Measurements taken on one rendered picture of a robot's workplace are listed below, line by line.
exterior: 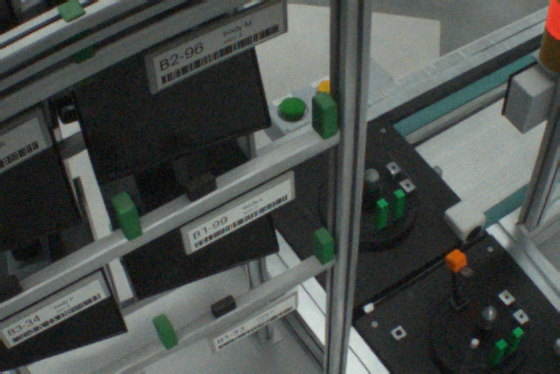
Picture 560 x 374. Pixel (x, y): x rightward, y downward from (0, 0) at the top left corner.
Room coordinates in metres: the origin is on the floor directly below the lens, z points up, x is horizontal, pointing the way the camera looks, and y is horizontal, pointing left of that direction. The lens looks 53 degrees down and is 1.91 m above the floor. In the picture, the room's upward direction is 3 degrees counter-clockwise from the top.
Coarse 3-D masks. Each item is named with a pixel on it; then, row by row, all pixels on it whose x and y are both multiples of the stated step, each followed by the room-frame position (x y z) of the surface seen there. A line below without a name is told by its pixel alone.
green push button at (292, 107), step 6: (282, 102) 0.87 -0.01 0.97; (288, 102) 0.87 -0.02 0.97; (294, 102) 0.87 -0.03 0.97; (300, 102) 0.87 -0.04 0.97; (282, 108) 0.86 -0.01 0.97; (288, 108) 0.86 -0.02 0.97; (294, 108) 0.86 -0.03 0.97; (300, 108) 0.86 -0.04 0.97; (282, 114) 0.85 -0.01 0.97; (288, 114) 0.85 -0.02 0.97; (294, 114) 0.85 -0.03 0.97; (300, 114) 0.85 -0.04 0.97
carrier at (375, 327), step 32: (480, 256) 0.58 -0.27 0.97; (416, 288) 0.54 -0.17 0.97; (448, 288) 0.53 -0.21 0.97; (480, 288) 0.51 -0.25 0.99; (512, 288) 0.52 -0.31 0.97; (384, 320) 0.49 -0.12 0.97; (416, 320) 0.49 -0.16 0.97; (448, 320) 0.47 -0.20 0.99; (480, 320) 0.45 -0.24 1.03; (512, 320) 0.46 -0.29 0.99; (544, 320) 0.46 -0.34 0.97; (384, 352) 0.45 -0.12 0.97; (416, 352) 0.44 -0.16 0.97; (448, 352) 0.43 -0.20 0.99; (480, 352) 0.42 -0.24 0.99; (512, 352) 0.41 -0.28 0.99; (544, 352) 0.42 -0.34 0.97
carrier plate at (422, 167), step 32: (384, 128) 0.81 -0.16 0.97; (320, 160) 0.76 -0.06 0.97; (384, 160) 0.75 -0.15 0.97; (416, 160) 0.75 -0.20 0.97; (448, 192) 0.69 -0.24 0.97; (288, 224) 0.65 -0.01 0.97; (320, 224) 0.65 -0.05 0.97; (416, 224) 0.64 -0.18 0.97; (384, 256) 0.59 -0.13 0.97; (416, 256) 0.59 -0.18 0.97; (384, 288) 0.54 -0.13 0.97
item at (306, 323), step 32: (512, 224) 0.63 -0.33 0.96; (288, 256) 0.61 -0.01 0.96; (512, 256) 0.58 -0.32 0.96; (320, 288) 0.55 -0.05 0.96; (544, 288) 0.52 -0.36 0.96; (288, 320) 0.54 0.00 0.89; (320, 320) 0.50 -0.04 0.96; (352, 320) 0.51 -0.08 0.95; (320, 352) 0.47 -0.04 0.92; (352, 352) 0.46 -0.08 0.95
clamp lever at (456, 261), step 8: (448, 256) 0.52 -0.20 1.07; (456, 256) 0.52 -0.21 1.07; (464, 256) 0.52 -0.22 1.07; (448, 264) 0.51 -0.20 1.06; (456, 264) 0.51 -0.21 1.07; (464, 264) 0.51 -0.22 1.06; (456, 272) 0.50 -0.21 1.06; (464, 272) 0.50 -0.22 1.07; (472, 272) 0.50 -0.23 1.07; (456, 280) 0.50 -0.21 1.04; (456, 288) 0.50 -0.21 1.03; (464, 288) 0.50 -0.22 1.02; (456, 296) 0.49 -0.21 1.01; (464, 296) 0.49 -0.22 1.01
